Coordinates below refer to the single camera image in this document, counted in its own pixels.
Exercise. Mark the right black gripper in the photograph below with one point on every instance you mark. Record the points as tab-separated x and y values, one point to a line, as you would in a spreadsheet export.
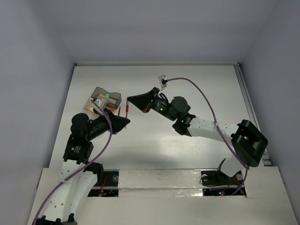
143	102

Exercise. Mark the grey translucent container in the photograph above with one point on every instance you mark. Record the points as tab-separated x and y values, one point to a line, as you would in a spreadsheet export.
115	95

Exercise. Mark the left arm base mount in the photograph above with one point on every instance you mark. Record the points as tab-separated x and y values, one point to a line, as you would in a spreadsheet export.
107	181

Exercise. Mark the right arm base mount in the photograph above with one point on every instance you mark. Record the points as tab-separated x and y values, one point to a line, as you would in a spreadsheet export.
216	183

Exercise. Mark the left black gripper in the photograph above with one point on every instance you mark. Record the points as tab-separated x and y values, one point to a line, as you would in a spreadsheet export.
117	122

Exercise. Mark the red pen clear barrel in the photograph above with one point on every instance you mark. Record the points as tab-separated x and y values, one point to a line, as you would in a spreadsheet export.
126	113

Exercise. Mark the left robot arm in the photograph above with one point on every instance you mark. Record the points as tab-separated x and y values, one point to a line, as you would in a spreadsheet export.
79	173

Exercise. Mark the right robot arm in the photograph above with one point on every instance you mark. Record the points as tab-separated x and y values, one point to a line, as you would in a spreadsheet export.
246	143

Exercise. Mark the orange translucent container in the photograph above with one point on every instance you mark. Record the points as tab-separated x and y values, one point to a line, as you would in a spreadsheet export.
89	106

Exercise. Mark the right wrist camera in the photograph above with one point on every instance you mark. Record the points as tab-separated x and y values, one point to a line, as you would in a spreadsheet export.
163	82

